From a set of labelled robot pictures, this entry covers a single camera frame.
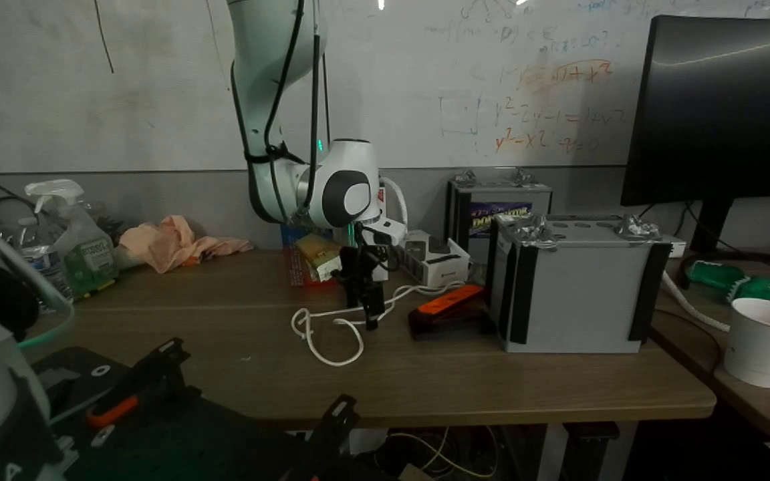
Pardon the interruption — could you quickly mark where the black clamp with orange handle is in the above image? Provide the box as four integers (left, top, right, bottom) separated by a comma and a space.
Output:
33, 335, 204, 439

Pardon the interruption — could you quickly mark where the black computer monitor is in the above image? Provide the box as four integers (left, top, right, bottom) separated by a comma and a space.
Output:
621, 10, 770, 264

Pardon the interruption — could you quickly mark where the thick white cable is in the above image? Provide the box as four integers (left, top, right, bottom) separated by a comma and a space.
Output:
660, 269, 732, 335

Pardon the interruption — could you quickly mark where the white plastic organizer tray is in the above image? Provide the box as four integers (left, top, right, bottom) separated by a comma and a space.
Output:
402, 228, 474, 292

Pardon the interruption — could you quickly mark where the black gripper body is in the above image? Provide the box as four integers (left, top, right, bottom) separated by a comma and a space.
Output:
339, 214, 413, 274

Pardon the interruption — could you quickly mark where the blue snack carton box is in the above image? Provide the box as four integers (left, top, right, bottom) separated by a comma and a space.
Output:
275, 216, 352, 288

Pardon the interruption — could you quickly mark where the gray box with black straps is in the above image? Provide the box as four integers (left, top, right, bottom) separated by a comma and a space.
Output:
488, 214, 673, 356

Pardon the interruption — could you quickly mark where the gray box with printed label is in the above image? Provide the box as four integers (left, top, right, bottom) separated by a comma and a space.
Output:
445, 170, 557, 262

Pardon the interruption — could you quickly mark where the white paper cup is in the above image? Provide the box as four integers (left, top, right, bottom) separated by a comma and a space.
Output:
723, 293, 770, 391

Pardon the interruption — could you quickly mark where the orange and black hand tool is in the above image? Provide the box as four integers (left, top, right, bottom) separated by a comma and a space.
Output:
407, 280, 494, 339

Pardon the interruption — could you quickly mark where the green plastic object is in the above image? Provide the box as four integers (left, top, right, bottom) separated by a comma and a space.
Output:
687, 258, 770, 305

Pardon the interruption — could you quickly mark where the white desk leg frame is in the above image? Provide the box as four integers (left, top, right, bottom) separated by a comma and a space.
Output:
533, 421, 643, 481

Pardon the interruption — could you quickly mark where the clear plastic bag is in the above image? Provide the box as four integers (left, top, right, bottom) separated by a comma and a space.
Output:
21, 176, 124, 302

